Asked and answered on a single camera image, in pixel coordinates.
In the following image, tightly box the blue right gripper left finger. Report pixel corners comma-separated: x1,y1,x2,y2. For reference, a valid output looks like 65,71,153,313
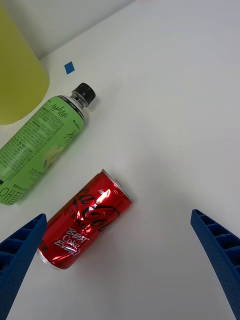
0,213,48,320

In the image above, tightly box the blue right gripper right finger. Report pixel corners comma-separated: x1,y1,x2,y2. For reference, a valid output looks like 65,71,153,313
190,209,240,320

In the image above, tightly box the red drink can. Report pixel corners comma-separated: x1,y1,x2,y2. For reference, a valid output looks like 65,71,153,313
36,169,135,271

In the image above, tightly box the green label plastic bottle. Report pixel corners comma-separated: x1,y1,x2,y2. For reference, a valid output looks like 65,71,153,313
0,82,97,206

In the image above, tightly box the yellow-green plastic bin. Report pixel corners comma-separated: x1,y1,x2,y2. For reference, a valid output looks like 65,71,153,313
0,4,50,126

